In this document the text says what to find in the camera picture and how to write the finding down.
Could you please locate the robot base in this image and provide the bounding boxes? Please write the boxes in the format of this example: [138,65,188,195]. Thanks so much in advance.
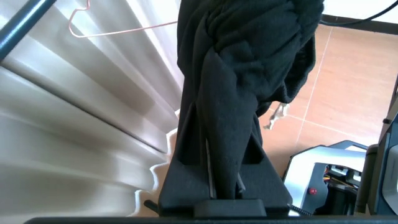
[282,74,398,217]

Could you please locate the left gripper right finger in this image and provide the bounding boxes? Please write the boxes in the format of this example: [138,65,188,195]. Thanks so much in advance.
[238,133,293,216]

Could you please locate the beige curtain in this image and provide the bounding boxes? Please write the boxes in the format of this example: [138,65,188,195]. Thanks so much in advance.
[0,0,185,218]

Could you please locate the pink clothes hanger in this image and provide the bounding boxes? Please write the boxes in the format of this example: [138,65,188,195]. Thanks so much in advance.
[68,0,178,39]

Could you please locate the black clothes rack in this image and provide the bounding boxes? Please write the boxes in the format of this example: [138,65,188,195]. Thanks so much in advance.
[0,0,58,62]

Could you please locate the black shorts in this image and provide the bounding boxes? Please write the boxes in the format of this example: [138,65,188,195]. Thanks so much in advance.
[175,0,325,200]

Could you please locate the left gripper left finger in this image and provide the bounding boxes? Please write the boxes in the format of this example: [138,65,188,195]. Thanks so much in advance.
[158,104,217,217]

